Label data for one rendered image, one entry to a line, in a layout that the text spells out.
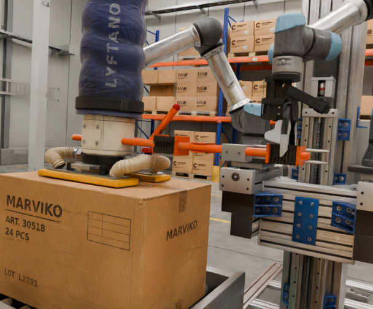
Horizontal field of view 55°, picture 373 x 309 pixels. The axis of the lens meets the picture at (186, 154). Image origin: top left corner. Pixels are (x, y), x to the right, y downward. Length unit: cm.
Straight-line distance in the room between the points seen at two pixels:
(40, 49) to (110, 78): 308
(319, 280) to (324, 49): 97
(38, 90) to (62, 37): 852
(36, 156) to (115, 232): 320
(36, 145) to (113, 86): 303
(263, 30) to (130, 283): 822
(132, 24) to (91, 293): 81
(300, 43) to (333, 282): 109
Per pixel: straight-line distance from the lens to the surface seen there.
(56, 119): 1222
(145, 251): 97
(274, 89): 97
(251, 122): 153
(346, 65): 167
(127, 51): 118
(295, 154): 93
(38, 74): 417
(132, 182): 109
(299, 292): 171
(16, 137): 1138
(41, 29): 426
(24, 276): 131
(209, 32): 155
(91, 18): 123
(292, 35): 98
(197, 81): 925
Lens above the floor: 111
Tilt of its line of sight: 3 degrees down
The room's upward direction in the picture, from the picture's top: 3 degrees clockwise
